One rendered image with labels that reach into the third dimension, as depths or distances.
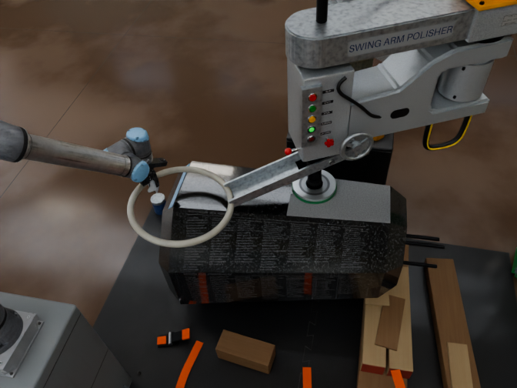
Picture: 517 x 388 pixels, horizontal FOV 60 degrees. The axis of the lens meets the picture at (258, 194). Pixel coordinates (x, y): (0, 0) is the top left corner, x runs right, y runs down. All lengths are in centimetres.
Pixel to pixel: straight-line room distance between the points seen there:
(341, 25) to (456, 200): 203
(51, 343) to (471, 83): 197
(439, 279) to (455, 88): 123
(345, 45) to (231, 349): 165
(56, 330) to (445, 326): 195
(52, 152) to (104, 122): 261
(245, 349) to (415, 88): 155
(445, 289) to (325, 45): 172
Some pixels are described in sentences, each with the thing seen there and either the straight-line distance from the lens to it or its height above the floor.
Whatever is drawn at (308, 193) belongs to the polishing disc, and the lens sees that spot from 220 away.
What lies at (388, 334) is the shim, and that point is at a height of 22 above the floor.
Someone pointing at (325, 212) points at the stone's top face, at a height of 80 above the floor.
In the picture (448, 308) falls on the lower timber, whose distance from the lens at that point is 282.
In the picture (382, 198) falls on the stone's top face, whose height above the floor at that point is 80.
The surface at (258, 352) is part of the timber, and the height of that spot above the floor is 14.
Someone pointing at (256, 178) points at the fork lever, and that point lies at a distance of 216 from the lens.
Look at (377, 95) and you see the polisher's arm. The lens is 189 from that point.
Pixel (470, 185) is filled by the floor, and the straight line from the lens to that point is 358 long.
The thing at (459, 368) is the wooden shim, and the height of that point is 11.
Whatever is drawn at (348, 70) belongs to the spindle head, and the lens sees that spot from 174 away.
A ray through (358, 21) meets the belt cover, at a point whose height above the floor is 167.
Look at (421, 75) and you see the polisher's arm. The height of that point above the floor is 143.
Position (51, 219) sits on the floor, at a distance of 360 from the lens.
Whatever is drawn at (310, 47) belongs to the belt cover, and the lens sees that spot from 163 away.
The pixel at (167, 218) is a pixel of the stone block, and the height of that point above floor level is 73.
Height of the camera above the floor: 247
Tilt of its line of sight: 48 degrees down
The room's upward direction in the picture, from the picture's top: 5 degrees counter-clockwise
